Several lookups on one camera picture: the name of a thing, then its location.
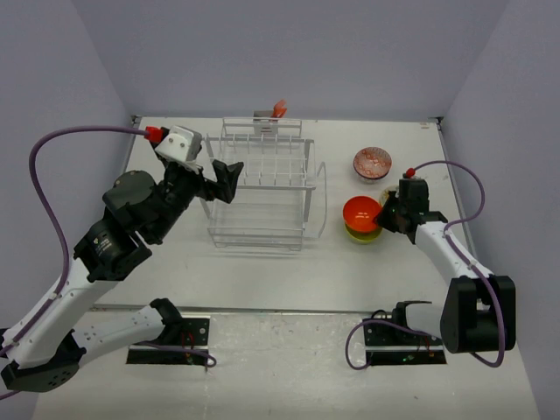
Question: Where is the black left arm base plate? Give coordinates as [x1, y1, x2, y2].
[126, 315, 215, 368]

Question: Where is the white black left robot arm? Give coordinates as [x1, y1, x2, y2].
[1, 160, 244, 394]

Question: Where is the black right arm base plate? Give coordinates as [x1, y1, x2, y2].
[362, 313, 447, 367]

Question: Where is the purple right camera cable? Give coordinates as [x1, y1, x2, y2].
[345, 160, 508, 369]

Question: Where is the red rim zigzag bowl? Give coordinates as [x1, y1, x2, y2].
[352, 147, 392, 182]

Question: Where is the orange clip on grey block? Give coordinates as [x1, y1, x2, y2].
[253, 100, 287, 120]

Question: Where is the purple camera cable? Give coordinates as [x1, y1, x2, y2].
[0, 125, 217, 402]
[345, 160, 508, 369]

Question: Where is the white green orange patterned bowl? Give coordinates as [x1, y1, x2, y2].
[378, 185, 399, 207]

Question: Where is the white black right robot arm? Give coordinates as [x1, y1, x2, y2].
[376, 178, 516, 368]

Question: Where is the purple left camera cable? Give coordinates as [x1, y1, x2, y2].
[0, 125, 217, 402]

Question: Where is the white wire dish rack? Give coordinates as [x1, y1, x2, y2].
[203, 116, 327, 252]

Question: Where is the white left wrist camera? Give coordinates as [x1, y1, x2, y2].
[155, 125, 203, 173]

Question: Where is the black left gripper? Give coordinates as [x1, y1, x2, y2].
[149, 157, 243, 241]

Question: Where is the lime green bowl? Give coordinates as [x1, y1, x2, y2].
[345, 224, 382, 244]

